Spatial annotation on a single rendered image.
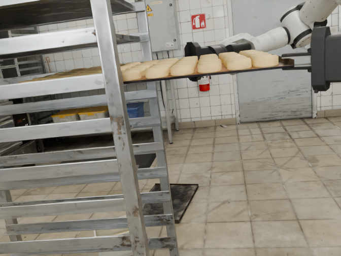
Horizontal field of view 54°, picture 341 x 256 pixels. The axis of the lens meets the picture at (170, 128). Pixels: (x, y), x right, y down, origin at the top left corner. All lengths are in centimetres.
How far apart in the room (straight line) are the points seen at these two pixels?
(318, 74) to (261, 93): 419
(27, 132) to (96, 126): 15
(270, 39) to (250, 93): 361
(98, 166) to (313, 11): 86
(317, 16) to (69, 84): 86
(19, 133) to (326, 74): 63
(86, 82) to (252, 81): 424
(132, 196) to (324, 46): 47
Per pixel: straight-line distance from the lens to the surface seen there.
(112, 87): 65
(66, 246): 85
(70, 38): 70
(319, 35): 68
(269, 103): 491
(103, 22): 65
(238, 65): 68
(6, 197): 140
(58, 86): 72
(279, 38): 127
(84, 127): 71
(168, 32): 461
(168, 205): 121
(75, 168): 75
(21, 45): 74
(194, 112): 488
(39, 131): 75
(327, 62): 69
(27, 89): 75
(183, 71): 68
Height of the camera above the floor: 119
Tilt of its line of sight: 14 degrees down
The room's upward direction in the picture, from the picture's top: 7 degrees counter-clockwise
